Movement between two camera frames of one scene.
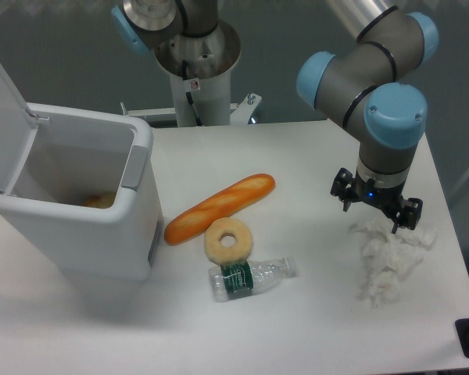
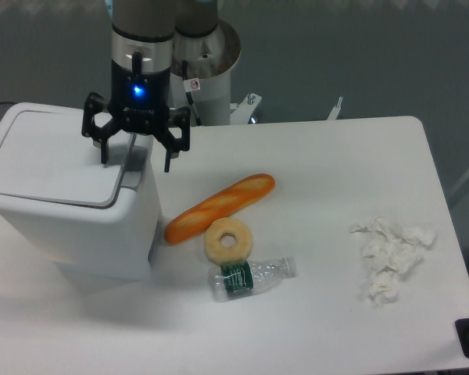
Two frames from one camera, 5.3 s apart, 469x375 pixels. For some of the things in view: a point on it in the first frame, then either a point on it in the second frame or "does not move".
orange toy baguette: (224, 205) does not move
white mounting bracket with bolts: (241, 116) does not move
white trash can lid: (10, 126) to (45, 155)
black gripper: (388, 198) to (140, 105)
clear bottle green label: (231, 281) does not move
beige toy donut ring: (220, 254) does not move
